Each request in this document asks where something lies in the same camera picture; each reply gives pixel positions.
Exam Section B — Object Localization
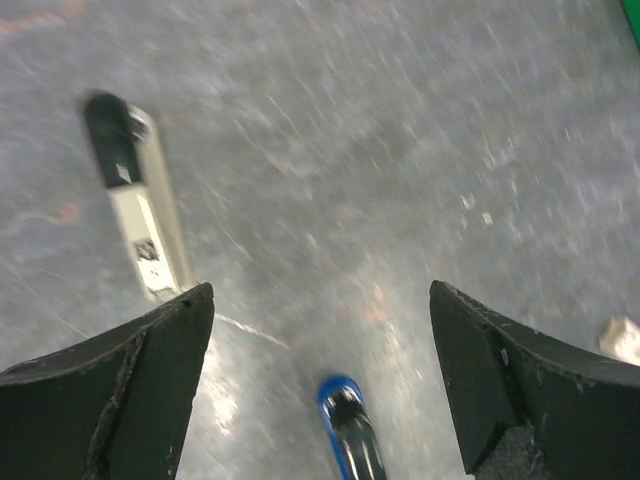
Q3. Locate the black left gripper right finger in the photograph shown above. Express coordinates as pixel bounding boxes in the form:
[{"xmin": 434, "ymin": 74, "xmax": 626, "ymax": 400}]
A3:
[{"xmin": 429, "ymin": 281, "xmax": 639, "ymax": 479}]

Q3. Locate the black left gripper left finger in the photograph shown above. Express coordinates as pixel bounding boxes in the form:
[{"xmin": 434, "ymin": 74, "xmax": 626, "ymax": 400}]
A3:
[{"xmin": 1, "ymin": 283, "xmax": 215, "ymax": 479}]

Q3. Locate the blue and black stapler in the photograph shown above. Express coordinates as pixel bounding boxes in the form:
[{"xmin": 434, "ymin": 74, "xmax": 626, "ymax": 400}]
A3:
[{"xmin": 317, "ymin": 375, "xmax": 388, "ymax": 480}]

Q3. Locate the beige and black stapler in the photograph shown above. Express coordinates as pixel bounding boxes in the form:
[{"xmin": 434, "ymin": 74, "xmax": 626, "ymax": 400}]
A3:
[{"xmin": 82, "ymin": 90, "xmax": 195, "ymax": 302}]

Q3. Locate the white staple box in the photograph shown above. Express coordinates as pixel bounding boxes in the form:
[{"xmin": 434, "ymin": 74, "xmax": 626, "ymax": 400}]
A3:
[{"xmin": 599, "ymin": 316, "xmax": 640, "ymax": 366}]

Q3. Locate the green plastic basket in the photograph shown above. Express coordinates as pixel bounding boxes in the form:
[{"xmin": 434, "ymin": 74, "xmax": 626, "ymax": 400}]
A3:
[{"xmin": 620, "ymin": 0, "xmax": 640, "ymax": 46}]

